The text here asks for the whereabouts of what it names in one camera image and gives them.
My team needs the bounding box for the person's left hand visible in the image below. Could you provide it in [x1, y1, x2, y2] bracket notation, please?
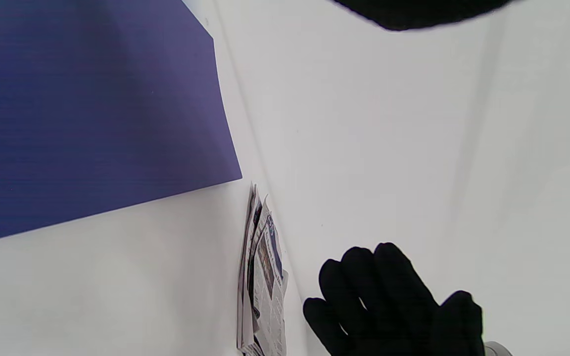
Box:
[303, 242, 484, 356]

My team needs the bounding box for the blue folder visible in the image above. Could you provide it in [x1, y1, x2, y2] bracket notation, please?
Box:
[0, 0, 243, 246]

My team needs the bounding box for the newspaper with dark header band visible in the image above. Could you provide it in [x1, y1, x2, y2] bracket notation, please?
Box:
[250, 195, 289, 356]

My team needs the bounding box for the white and black left controller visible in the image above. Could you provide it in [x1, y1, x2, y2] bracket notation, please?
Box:
[332, 0, 513, 32]

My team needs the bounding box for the newspaper with dense text columns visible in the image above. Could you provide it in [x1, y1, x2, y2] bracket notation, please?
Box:
[246, 190, 266, 322]

